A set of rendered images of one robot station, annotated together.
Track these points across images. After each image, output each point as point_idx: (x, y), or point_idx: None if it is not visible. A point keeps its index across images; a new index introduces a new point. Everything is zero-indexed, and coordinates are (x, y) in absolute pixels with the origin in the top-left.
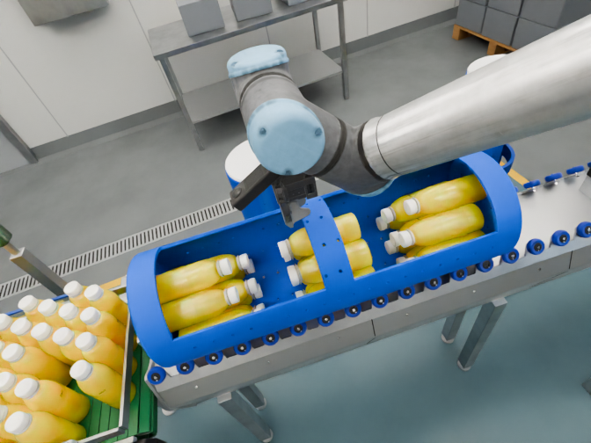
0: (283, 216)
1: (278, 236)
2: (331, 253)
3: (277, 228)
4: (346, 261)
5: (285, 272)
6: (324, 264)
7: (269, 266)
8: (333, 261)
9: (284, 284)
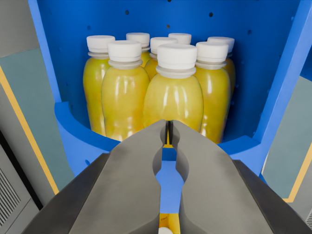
0: (97, 180)
1: (261, 43)
2: (74, 160)
3: (273, 50)
4: (69, 165)
5: (204, 27)
6: (63, 135)
7: (226, 2)
8: (67, 151)
9: (188, 19)
